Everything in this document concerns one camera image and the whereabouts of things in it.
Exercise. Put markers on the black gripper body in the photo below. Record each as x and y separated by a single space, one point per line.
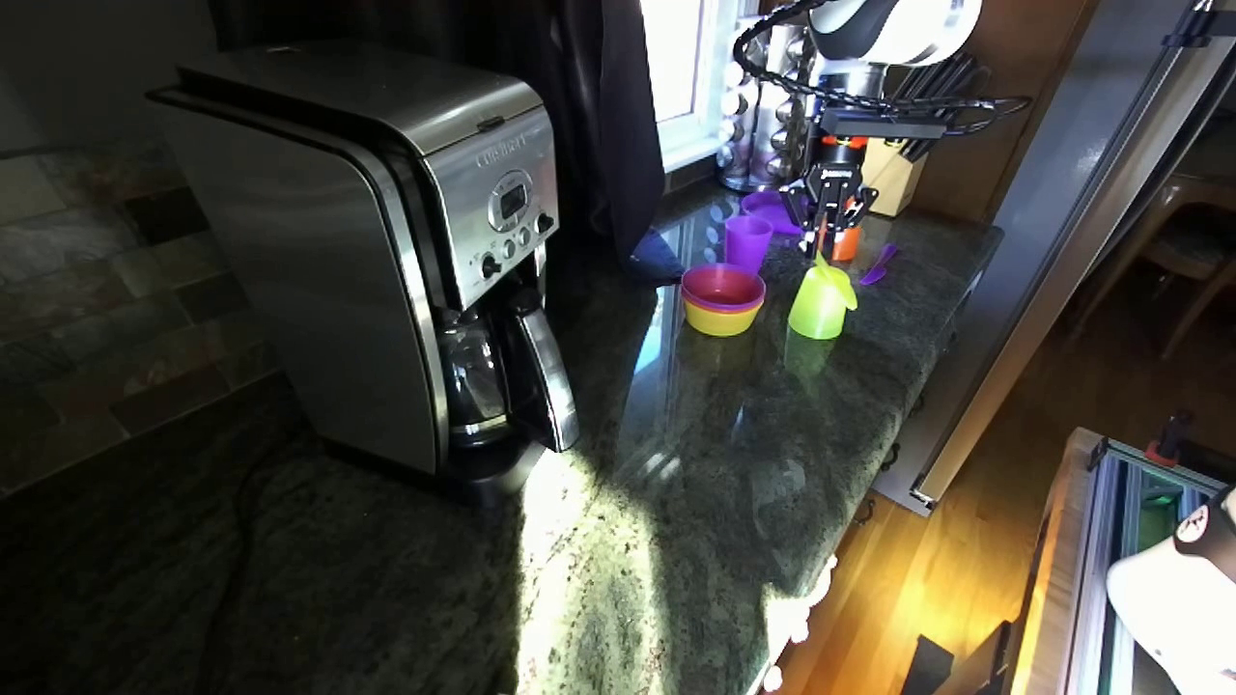
843 167

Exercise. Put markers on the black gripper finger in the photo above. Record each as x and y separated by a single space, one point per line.
821 225
857 214

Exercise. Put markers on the yellow-green plastic cup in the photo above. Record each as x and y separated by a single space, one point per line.
821 313

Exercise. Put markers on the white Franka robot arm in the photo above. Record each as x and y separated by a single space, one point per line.
901 23

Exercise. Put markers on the orange plastic cup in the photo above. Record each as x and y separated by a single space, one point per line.
848 250

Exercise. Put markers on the purple plastic cup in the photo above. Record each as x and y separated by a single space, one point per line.
745 246

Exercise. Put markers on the blue plastic cup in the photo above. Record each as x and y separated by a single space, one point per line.
658 257

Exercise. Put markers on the wooden knife block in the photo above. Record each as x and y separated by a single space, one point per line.
891 178

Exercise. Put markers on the purple plastic spoon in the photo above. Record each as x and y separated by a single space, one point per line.
882 269

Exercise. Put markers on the pink plastic bowl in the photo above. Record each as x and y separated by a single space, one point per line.
721 290

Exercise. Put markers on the yellow plastic bowl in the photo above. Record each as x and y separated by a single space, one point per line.
721 324

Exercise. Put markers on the grey metal beam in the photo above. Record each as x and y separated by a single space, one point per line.
1027 295

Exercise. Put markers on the wooden chair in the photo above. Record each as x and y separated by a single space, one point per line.
1190 257

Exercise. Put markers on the glass coffee carafe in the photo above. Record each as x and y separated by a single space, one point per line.
470 373

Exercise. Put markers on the black clamp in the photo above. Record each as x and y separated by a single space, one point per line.
1206 23

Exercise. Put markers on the metal framed bin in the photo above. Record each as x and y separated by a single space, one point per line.
1076 582

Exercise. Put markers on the black floor object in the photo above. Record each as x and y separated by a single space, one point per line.
927 668

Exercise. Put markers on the stainless steel coffee maker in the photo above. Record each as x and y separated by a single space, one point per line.
323 257

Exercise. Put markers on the white window frame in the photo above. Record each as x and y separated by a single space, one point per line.
681 62

